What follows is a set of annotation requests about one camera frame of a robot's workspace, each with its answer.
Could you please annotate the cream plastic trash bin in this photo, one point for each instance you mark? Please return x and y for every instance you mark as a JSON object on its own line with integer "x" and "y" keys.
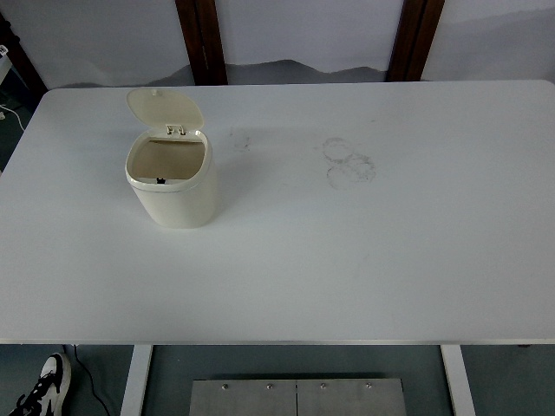
{"x": 182, "y": 203}

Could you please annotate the grey metal plate with screws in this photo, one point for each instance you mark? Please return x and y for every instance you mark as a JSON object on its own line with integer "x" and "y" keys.
{"x": 260, "y": 401}

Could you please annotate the white table leg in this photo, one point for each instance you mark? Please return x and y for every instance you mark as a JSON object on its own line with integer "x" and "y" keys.
{"x": 459, "y": 381}
{"x": 135, "y": 381}

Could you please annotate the person's black and white shoe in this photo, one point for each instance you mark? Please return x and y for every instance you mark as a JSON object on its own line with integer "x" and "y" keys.
{"x": 54, "y": 375}

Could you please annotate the white box-shaped object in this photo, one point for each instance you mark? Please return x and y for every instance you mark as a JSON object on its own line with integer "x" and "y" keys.
{"x": 3, "y": 65}

